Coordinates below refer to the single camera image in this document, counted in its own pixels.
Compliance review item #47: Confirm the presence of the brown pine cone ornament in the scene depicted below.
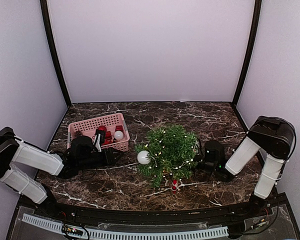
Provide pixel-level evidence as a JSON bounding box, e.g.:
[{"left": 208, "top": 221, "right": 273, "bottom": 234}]
[{"left": 73, "top": 130, "right": 83, "bottom": 139}]

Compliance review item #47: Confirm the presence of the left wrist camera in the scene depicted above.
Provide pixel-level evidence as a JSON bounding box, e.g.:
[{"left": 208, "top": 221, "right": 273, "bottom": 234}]
[{"left": 93, "top": 133, "right": 105, "bottom": 152}]

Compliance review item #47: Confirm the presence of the fairy light string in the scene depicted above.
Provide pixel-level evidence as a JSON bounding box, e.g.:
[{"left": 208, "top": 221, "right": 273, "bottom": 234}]
[{"left": 140, "top": 127, "right": 201, "bottom": 183}]

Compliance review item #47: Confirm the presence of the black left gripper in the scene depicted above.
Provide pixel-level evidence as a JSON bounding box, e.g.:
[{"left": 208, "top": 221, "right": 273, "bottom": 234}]
[{"left": 77, "top": 147, "right": 124, "bottom": 171}]

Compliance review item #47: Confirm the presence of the white ball ornament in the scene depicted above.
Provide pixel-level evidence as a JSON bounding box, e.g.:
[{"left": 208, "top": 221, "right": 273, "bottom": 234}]
[
  {"left": 113, "top": 130, "right": 125, "bottom": 141},
  {"left": 137, "top": 150, "right": 151, "bottom": 165}
]

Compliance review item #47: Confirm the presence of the pink plastic basket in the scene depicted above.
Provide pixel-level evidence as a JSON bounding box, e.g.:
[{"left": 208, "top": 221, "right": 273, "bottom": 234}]
[{"left": 67, "top": 112, "right": 131, "bottom": 153}]

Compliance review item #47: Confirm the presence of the white slotted cable duct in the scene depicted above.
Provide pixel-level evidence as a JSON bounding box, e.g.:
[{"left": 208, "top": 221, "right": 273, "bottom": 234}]
[{"left": 21, "top": 213, "right": 229, "bottom": 240}]

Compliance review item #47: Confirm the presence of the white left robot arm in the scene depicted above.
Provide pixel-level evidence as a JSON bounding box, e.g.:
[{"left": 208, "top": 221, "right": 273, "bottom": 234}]
[{"left": 0, "top": 127, "right": 121, "bottom": 218}]

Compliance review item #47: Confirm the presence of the red ball ornament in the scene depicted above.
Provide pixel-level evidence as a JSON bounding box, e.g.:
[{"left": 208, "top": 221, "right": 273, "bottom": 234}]
[{"left": 95, "top": 125, "right": 107, "bottom": 141}]

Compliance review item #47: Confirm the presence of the small green christmas tree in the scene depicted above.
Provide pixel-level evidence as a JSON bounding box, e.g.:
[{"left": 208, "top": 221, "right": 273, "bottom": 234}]
[{"left": 135, "top": 124, "right": 198, "bottom": 189}]

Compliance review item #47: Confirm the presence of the red santa ornament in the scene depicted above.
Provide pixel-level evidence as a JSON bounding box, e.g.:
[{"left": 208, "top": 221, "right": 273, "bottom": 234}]
[{"left": 171, "top": 179, "right": 179, "bottom": 194}]

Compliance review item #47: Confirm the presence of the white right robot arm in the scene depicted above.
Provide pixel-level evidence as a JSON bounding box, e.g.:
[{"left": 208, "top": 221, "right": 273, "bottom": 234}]
[{"left": 193, "top": 115, "right": 297, "bottom": 217}]

